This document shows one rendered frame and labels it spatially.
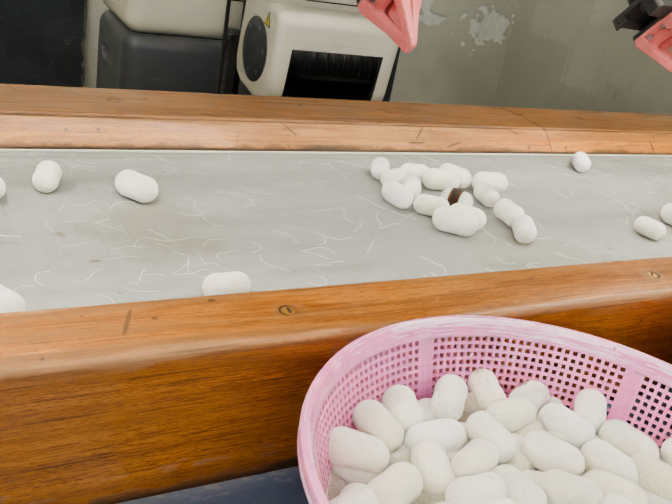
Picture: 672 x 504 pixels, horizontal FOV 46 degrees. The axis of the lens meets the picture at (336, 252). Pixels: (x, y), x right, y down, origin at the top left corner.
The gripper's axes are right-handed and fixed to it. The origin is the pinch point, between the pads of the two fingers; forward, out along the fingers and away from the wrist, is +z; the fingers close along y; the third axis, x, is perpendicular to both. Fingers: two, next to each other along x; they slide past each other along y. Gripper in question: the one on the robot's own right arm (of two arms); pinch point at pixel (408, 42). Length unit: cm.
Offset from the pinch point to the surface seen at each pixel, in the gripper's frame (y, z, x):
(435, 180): -0.2, 14.0, 2.1
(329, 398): -26.6, 35.9, -17.3
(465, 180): 3.5, 14.0, 2.3
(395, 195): -6.7, 16.5, -0.1
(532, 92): 174, -95, 142
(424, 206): -4.9, 18.2, -1.1
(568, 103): 173, -81, 127
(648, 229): 16.2, 23.2, -5.2
